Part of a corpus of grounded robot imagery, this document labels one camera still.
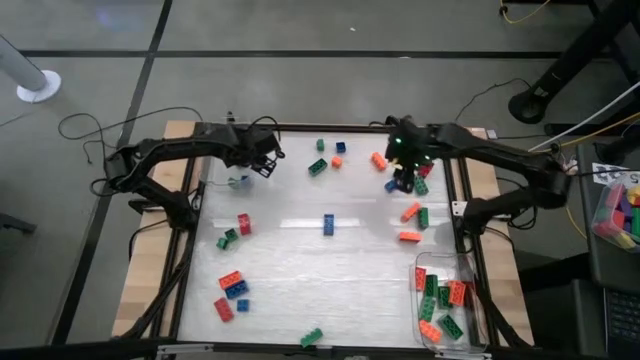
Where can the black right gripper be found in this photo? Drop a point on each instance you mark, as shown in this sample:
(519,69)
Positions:
(412,145)

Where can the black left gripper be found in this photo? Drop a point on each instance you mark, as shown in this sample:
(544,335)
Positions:
(250,145)

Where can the large green toy brick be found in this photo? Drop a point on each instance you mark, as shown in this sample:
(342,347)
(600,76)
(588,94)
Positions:
(317,167)
(423,218)
(444,297)
(431,285)
(421,186)
(426,309)
(311,338)
(450,326)

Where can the small orange toy brick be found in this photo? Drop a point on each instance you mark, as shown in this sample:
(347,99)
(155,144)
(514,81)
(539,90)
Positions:
(336,162)

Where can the large red toy brick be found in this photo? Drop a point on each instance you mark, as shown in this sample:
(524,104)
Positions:
(244,224)
(426,171)
(420,278)
(223,309)
(469,295)

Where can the large blue toy brick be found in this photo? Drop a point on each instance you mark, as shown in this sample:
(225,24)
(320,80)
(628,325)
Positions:
(237,290)
(328,225)

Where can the small green toy brick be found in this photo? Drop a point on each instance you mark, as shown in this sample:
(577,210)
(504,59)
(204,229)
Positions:
(222,243)
(320,145)
(231,235)

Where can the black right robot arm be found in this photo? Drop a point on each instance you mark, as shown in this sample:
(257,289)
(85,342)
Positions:
(500,152)

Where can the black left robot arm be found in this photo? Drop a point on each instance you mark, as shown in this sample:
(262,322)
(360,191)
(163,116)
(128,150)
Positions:
(165,147)

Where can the clear box of colourful blocks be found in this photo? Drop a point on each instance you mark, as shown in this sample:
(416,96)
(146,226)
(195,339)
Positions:
(617,220)

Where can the clear plastic bin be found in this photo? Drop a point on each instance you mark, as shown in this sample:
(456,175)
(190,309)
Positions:
(465,325)
(215,177)

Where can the small white adapter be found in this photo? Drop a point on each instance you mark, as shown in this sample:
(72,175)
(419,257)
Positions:
(492,134)

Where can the wooden table side board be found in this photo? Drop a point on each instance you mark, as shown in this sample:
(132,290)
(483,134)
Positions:
(507,280)
(145,280)

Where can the black floor stand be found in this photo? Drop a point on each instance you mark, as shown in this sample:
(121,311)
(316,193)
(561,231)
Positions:
(527,107)

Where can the silver aluminium extrusion bar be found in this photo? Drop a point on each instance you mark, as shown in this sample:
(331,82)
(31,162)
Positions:
(462,355)
(185,348)

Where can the white printed paper sheet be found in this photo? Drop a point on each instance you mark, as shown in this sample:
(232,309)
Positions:
(612,172)

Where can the dark grey side table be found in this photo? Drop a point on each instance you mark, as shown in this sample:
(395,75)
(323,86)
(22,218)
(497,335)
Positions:
(595,270)

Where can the white tower fan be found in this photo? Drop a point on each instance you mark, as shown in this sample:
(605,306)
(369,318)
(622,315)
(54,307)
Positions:
(30,82)

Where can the black keyboard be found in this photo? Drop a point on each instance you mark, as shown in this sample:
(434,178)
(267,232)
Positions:
(622,315)

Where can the small white bracket plate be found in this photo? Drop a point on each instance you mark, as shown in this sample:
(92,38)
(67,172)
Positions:
(459,208)

